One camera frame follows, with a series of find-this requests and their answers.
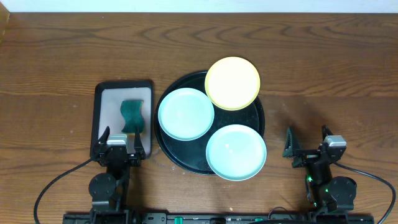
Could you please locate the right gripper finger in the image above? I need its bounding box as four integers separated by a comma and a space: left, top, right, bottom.
322, 125, 333, 145
282, 127, 300, 157

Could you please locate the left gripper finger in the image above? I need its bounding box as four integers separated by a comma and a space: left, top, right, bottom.
134, 128, 145, 154
98, 126, 110, 145

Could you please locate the green yellow sponge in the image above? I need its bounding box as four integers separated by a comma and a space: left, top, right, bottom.
120, 100, 145, 134

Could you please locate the light green plate front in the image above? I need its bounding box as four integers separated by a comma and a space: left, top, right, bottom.
206, 124, 267, 181

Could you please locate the light green plate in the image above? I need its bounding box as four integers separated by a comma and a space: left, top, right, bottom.
206, 124, 267, 181
157, 88, 215, 141

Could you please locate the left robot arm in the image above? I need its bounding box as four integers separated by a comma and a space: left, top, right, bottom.
88, 128, 146, 224

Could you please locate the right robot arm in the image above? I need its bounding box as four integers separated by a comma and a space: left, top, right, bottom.
282, 125, 357, 223

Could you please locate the black rectangular sponge tray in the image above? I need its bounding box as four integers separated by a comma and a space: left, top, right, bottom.
90, 80, 153, 158

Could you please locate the round black tray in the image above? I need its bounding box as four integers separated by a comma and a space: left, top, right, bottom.
154, 70, 266, 175

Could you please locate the yellow plate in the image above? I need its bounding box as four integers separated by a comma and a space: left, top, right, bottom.
205, 57, 261, 111

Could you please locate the left black cable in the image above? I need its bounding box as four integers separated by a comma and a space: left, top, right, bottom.
33, 157, 94, 224

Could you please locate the black cable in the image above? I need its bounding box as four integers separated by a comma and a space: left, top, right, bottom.
33, 157, 94, 224
334, 161, 397, 224

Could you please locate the right black cable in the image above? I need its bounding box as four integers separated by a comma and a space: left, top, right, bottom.
334, 161, 397, 224

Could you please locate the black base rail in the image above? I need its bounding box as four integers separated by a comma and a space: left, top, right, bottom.
62, 212, 376, 224

